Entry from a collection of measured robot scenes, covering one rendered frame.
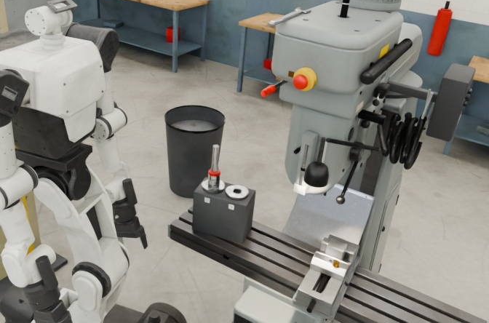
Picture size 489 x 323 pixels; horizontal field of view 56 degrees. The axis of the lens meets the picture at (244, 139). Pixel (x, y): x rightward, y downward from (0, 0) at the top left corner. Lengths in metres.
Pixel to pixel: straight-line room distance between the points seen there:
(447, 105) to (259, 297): 0.95
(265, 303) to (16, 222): 0.92
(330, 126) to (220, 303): 1.77
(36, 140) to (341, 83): 0.84
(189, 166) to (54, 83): 2.41
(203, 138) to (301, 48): 2.29
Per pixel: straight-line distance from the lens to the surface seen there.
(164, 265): 3.18
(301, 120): 1.45
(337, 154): 1.47
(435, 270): 3.58
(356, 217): 2.03
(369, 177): 1.97
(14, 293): 2.07
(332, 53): 1.21
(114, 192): 1.70
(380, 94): 1.49
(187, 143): 3.47
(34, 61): 1.28
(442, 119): 1.64
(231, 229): 1.85
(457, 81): 1.59
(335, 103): 1.35
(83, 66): 1.34
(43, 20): 1.29
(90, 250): 1.60
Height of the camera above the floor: 2.17
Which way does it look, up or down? 28 degrees down
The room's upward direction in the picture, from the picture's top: 5 degrees clockwise
